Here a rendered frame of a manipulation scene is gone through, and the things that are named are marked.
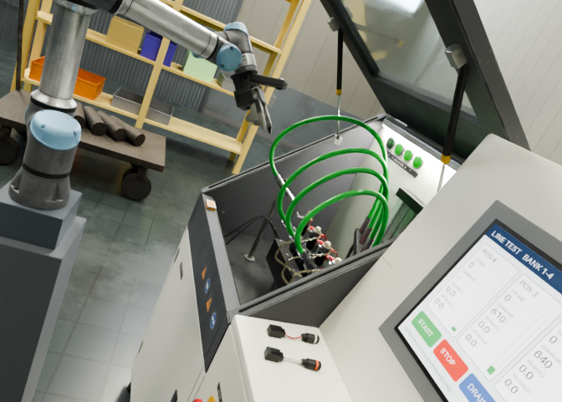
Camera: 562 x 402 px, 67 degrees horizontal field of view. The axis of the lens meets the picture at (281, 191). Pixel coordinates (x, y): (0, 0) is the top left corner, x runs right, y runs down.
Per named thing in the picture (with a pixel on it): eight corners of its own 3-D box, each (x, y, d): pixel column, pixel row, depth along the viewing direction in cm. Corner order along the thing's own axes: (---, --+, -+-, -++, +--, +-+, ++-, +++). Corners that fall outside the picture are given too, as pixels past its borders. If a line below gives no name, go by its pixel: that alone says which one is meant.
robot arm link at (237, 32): (217, 33, 139) (241, 32, 143) (226, 64, 139) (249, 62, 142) (224, 20, 132) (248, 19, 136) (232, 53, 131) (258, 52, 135)
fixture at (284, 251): (257, 274, 141) (274, 236, 136) (283, 280, 145) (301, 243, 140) (283, 353, 112) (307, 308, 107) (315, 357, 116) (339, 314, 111)
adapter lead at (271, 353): (264, 359, 84) (268, 352, 84) (263, 352, 86) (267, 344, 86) (318, 374, 87) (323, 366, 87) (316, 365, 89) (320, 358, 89)
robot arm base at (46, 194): (-3, 197, 109) (4, 164, 106) (22, 176, 122) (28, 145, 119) (58, 216, 113) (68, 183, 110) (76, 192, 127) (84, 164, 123)
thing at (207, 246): (187, 230, 157) (201, 193, 152) (198, 232, 158) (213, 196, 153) (203, 361, 103) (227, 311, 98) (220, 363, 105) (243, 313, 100)
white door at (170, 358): (132, 362, 180) (185, 228, 158) (138, 363, 181) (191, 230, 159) (121, 536, 124) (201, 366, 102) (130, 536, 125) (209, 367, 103)
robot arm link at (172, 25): (74, -62, 89) (252, 48, 121) (68, -64, 98) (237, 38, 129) (53, -10, 92) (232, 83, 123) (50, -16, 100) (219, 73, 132)
